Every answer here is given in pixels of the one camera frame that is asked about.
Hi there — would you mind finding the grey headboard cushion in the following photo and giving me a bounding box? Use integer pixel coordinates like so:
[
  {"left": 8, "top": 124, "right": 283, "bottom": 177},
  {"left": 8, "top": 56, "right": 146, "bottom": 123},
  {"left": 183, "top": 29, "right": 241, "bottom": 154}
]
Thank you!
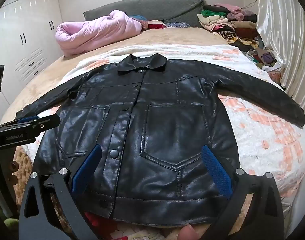
[{"left": 84, "top": 0, "right": 205, "bottom": 28}]

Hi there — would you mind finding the white orange patterned blanket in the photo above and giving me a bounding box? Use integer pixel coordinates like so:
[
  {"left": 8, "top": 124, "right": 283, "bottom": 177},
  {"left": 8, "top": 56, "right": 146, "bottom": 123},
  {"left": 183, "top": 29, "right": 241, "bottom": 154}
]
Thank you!
[{"left": 24, "top": 44, "right": 305, "bottom": 199}]

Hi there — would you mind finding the white wardrobe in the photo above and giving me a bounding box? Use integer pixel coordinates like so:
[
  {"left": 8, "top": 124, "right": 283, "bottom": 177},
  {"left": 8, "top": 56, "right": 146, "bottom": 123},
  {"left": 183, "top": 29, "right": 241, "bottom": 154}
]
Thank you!
[{"left": 0, "top": 0, "right": 64, "bottom": 120}]

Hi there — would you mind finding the green soft object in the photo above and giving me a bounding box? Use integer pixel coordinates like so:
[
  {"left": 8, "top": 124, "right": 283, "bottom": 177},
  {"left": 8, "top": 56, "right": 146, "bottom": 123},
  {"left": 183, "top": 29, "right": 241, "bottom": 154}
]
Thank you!
[{"left": 2, "top": 217, "right": 20, "bottom": 240}]

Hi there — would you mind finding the red floral cloth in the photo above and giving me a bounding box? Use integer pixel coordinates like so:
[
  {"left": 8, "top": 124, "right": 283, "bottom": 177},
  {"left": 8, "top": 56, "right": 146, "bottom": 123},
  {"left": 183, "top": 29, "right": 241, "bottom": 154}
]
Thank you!
[{"left": 84, "top": 211, "right": 255, "bottom": 240}]

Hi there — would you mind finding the woven straw mat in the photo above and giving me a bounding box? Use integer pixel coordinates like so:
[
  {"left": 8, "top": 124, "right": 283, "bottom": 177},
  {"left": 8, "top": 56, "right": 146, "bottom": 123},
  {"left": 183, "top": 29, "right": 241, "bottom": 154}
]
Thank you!
[{"left": 14, "top": 146, "right": 36, "bottom": 205}]

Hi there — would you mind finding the pink quilt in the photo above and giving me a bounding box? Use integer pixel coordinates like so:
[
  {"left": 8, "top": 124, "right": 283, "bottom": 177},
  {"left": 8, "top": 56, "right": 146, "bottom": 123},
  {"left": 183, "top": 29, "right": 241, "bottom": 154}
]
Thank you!
[{"left": 55, "top": 9, "right": 144, "bottom": 57}]

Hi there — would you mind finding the shiny cream curtain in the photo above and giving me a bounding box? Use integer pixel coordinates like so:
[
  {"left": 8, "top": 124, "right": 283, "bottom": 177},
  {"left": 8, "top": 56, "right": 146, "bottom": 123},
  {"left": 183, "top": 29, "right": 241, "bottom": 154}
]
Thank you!
[{"left": 255, "top": 0, "right": 305, "bottom": 130}]

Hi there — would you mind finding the black leather jacket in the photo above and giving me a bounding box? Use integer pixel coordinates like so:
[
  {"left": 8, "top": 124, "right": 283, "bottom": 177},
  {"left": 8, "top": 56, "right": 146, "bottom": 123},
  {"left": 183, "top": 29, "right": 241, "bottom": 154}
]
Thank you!
[{"left": 15, "top": 53, "right": 305, "bottom": 224}]

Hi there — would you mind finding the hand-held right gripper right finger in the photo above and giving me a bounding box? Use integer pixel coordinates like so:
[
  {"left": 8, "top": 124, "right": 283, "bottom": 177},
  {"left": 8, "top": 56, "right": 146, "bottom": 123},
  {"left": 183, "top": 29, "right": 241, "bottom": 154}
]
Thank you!
[{"left": 201, "top": 144, "right": 285, "bottom": 240}]

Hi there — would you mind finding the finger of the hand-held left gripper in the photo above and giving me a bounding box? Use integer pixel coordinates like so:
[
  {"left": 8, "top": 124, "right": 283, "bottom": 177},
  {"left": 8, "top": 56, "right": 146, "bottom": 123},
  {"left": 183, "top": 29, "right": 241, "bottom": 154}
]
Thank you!
[
  {"left": 16, "top": 115, "right": 41, "bottom": 125},
  {"left": 29, "top": 114, "right": 61, "bottom": 137}
]

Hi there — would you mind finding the person's right hand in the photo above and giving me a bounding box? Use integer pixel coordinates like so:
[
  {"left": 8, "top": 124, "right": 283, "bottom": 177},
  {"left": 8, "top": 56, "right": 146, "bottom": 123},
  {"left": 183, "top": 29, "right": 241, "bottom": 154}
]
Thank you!
[{"left": 179, "top": 224, "right": 202, "bottom": 240}]

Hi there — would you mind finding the bag of crumpled clothes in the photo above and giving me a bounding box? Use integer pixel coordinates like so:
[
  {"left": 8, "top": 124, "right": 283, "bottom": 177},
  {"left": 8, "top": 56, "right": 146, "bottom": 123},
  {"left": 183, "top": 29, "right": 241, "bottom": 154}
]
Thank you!
[{"left": 246, "top": 47, "right": 283, "bottom": 71}]

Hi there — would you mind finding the teal cloth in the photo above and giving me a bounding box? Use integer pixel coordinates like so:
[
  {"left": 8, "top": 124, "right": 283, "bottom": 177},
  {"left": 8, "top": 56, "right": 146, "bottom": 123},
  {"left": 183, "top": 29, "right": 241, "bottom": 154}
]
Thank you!
[{"left": 129, "top": 14, "right": 149, "bottom": 22}]

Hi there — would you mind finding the pile of folded clothes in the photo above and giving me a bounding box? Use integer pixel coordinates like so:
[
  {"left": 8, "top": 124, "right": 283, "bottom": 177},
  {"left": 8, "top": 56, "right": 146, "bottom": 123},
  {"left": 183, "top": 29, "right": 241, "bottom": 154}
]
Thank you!
[{"left": 196, "top": 3, "right": 264, "bottom": 49}]

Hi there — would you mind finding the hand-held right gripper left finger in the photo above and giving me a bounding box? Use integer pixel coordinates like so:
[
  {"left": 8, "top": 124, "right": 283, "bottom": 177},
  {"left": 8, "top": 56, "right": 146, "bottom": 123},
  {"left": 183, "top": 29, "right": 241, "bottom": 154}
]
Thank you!
[{"left": 19, "top": 144, "right": 102, "bottom": 240}]

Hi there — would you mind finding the blue patterned cloth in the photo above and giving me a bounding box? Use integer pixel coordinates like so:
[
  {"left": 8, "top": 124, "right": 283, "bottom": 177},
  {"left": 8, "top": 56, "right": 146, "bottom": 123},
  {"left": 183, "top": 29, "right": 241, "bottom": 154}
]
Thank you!
[{"left": 165, "top": 22, "right": 192, "bottom": 28}]

